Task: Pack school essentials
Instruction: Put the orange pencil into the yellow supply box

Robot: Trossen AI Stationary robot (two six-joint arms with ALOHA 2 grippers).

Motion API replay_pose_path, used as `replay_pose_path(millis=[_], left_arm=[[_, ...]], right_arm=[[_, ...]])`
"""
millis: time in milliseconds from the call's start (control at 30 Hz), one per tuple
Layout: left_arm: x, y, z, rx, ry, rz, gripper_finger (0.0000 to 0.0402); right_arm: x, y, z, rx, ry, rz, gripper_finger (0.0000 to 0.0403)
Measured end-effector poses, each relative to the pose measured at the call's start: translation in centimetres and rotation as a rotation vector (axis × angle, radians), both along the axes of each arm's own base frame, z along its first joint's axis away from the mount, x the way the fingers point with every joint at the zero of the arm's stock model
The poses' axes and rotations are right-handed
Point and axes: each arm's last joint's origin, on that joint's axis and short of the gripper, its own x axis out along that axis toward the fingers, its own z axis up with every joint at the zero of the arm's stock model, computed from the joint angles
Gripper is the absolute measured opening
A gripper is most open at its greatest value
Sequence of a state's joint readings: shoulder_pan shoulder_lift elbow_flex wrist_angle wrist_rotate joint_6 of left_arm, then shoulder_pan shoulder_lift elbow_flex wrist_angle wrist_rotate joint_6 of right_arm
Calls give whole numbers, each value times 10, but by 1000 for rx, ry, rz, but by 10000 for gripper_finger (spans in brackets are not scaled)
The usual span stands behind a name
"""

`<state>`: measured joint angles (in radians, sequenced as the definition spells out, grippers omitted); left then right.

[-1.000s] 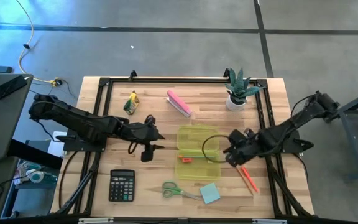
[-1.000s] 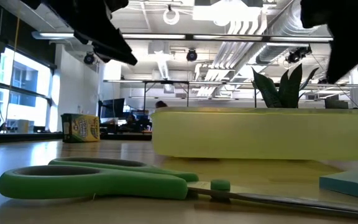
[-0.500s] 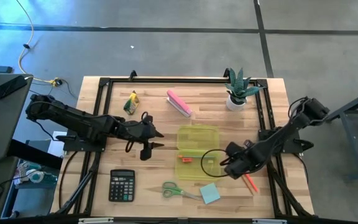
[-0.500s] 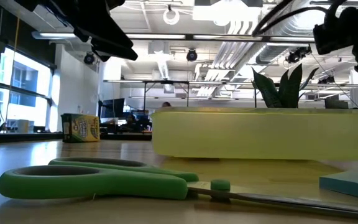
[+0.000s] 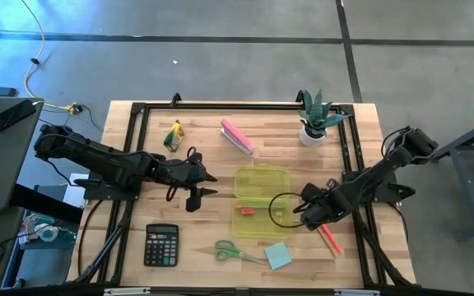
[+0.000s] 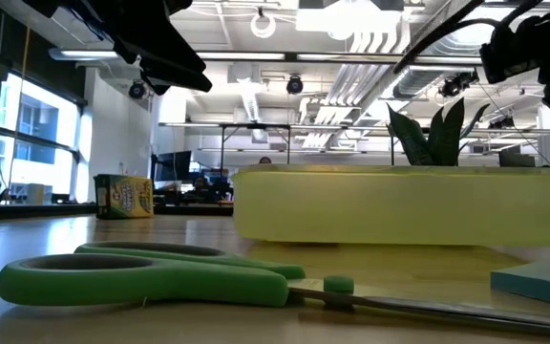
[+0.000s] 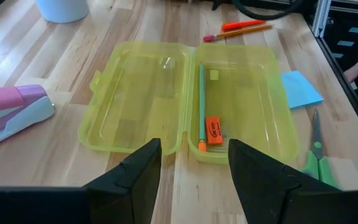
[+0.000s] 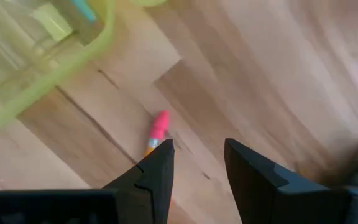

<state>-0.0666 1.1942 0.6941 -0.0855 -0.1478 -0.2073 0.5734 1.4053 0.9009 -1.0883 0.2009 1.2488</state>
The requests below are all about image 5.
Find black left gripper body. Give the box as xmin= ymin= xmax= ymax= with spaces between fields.
xmin=154 ymin=151 xmax=208 ymax=199

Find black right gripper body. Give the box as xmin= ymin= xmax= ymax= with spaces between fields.
xmin=298 ymin=183 xmax=351 ymax=231

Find red orange marker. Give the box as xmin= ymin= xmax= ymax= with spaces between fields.
xmin=321 ymin=223 xmax=344 ymax=256

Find orange pencil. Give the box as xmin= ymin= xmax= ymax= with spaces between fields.
xmin=315 ymin=226 xmax=337 ymax=260

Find yellow transparent pencil case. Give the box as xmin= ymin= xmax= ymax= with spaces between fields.
xmin=230 ymin=164 xmax=300 ymax=240

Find green handled scissors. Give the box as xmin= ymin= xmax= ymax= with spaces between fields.
xmin=213 ymin=239 xmax=268 ymax=266

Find blue sticky note pad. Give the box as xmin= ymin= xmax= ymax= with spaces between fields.
xmin=263 ymin=240 xmax=294 ymax=271

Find black calculator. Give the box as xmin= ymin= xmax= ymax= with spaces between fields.
xmin=143 ymin=223 xmax=180 ymax=268

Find green plant in white pot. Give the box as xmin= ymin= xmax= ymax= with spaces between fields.
xmin=296 ymin=89 xmax=350 ymax=148

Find yellow power plug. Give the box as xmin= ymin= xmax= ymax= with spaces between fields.
xmin=64 ymin=102 xmax=85 ymax=116

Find grey metal stand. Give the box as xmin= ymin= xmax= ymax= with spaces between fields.
xmin=429 ymin=113 xmax=474 ymax=240

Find black table support beam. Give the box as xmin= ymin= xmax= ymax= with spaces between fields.
xmin=9 ymin=183 xmax=84 ymax=225

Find grey side table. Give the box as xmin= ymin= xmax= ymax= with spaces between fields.
xmin=0 ymin=96 xmax=45 ymax=213

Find black smartphone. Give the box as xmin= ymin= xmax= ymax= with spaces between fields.
xmin=0 ymin=99 xmax=38 ymax=132

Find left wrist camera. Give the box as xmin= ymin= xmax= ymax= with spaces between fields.
xmin=184 ymin=195 xmax=203 ymax=214

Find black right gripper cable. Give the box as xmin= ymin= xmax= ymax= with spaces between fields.
xmin=267 ymin=192 xmax=304 ymax=229

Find black aluminium table frame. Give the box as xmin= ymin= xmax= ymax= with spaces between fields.
xmin=70 ymin=100 xmax=417 ymax=289

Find silver aluminium bracket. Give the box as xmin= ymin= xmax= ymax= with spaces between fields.
xmin=103 ymin=287 xmax=151 ymax=296
xmin=333 ymin=289 xmax=382 ymax=296

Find cream floor cable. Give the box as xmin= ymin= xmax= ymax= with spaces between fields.
xmin=21 ymin=0 xmax=78 ymax=113

